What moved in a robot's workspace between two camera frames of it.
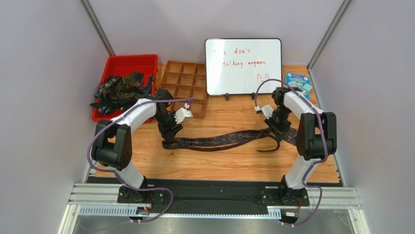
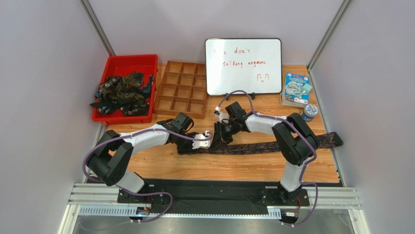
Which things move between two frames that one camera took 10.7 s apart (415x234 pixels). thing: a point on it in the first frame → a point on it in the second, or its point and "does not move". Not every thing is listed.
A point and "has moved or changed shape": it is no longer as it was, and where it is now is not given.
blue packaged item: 295,80 does not move
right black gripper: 277,127 → 223,131
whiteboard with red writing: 236,66 does not move
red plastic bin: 121,66 does not move
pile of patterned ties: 116,93 does not move
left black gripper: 170,131 → 188,146
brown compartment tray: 185,80 does not move
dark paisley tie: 225,140 has moved or changed shape
